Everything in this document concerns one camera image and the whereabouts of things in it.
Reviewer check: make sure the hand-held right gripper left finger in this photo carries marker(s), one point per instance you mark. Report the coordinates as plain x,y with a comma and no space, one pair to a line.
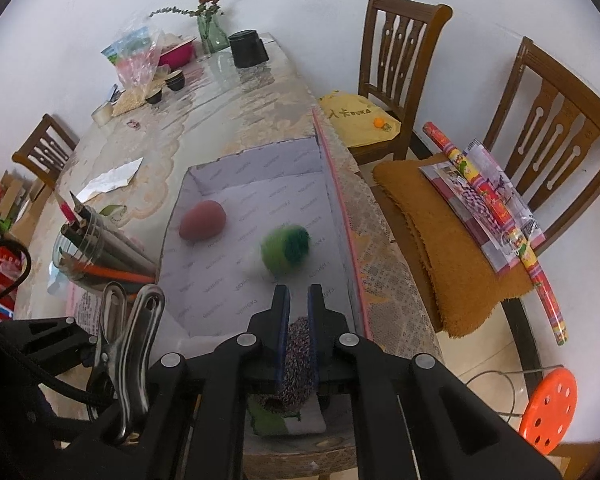
281,330

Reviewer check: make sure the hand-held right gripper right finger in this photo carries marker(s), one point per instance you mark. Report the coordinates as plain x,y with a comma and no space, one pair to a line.
314,330

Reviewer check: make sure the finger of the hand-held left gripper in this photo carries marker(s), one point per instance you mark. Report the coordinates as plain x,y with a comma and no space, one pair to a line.
45,332

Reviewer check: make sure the brown knitted sock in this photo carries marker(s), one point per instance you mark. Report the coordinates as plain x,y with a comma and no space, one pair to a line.
297,360

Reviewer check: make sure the green sock ball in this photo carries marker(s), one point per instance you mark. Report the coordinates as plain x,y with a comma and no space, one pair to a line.
280,252

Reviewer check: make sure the dusty pink sponge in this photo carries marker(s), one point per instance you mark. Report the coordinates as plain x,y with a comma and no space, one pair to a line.
202,222

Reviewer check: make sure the red cardboard box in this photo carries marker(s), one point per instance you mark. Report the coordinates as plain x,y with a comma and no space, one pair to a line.
260,195

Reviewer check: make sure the pink tissue package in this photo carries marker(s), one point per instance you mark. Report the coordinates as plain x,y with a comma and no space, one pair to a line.
87,310

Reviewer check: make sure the glass jar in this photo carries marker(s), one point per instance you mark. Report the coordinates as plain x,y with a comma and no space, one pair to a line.
75,260

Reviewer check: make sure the metal spring clamp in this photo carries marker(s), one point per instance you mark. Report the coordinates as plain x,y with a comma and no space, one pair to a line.
130,340

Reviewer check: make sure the jar of pencils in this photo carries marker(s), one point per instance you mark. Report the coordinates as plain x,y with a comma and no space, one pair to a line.
120,255

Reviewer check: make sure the brown wooden chair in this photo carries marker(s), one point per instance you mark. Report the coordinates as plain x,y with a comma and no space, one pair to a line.
555,67
405,5
42,132

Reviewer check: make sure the white paper sheet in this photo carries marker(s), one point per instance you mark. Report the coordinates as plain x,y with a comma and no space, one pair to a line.
110,179

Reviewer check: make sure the brown fibre mat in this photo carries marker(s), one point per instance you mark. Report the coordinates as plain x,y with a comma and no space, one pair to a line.
430,240

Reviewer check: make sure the clear tape roll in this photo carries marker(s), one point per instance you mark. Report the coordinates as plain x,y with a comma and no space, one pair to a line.
101,112

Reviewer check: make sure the bag of peanuts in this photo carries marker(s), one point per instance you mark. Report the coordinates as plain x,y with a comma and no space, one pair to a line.
127,101

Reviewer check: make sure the pack of patterned gift wrap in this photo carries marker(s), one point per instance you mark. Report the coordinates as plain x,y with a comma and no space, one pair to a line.
465,200

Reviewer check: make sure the yellow bag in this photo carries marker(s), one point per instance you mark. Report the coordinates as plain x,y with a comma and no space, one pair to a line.
350,125

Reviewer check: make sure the dark tea cup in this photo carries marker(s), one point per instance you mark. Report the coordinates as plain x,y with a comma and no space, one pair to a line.
175,81
153,96

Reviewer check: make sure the colourful wrapping paper roll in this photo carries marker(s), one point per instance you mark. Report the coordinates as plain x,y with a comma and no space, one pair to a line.
485,195

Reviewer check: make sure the colourful carton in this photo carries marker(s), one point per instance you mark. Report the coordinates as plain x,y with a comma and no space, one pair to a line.
115,52

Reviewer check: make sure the scalloped lace table runner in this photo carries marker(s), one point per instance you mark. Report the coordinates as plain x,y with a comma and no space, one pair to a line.
205,125

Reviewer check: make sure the clear plastic bag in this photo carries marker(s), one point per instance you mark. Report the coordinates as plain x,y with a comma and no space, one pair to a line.
135,62

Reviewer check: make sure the orange plastic stool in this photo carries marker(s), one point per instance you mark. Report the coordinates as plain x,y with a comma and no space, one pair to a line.
550,410

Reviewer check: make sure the pink bowl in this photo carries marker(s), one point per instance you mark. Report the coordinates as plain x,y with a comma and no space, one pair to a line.
177,55

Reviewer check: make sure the black lidded mug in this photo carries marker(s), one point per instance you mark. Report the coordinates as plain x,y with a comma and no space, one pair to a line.
247,50

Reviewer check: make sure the green glass vase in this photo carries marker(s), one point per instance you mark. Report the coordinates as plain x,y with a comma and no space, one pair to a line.
212,35

